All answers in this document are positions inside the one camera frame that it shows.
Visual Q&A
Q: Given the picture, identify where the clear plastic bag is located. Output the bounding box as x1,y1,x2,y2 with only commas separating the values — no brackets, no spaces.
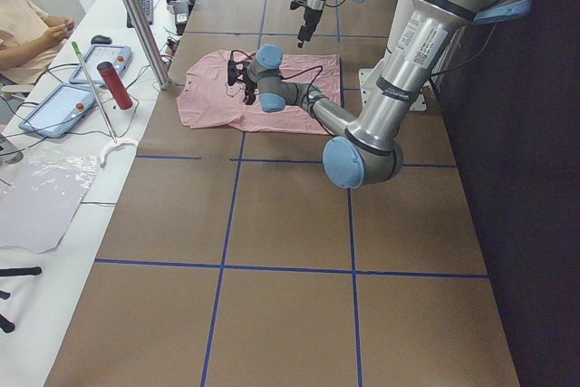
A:
1,150,99,254

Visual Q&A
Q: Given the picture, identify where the black computer mouse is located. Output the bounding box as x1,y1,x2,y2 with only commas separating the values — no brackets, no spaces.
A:
91,34,112,44

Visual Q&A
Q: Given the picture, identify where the blue teach pendant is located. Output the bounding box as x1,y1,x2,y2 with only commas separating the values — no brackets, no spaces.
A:
19,83,96,139
74,44,132,84

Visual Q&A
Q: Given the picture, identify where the red cylindrical bottle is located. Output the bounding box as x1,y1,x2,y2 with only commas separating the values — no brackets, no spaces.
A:
97,62,133,110

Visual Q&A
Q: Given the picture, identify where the green tipped metal rod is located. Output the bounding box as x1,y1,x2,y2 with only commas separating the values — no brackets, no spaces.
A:
71,41,117,143

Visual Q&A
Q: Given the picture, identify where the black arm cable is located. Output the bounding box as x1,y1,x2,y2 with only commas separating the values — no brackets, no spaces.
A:
275,65,325,134

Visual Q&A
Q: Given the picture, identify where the white plastic hanger hook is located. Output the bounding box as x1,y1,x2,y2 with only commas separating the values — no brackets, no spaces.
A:
99,138,139,168

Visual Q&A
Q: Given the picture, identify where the black camera tripod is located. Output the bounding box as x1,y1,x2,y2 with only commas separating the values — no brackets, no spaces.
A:
0,265,43,334

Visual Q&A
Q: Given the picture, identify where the far blue teach pendant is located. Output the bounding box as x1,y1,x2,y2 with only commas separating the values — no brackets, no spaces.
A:
74,44,132,84

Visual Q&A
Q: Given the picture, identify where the seated person beige shirt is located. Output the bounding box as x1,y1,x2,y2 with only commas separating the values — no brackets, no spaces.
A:
1,0,75,85

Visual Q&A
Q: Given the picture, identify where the near blue teach pendant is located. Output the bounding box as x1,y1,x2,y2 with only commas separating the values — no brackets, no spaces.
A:
19,83,96,139

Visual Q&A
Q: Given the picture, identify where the pink Snoopy t-shirt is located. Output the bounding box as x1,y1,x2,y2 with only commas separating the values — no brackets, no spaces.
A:
177,50,341,135

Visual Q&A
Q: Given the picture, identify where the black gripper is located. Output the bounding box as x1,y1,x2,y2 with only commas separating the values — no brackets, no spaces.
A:
297,7,322,48
243,70,257,105

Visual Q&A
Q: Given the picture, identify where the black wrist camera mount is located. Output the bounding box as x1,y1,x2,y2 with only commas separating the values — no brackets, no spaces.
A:
227,49,251,87
290,0,308,11

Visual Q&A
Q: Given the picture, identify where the aluminium frame post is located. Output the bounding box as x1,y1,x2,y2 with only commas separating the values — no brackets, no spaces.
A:
122,0,171,90

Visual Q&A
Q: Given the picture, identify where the black keyboard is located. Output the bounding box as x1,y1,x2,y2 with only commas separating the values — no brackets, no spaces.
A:
138,0,154,24

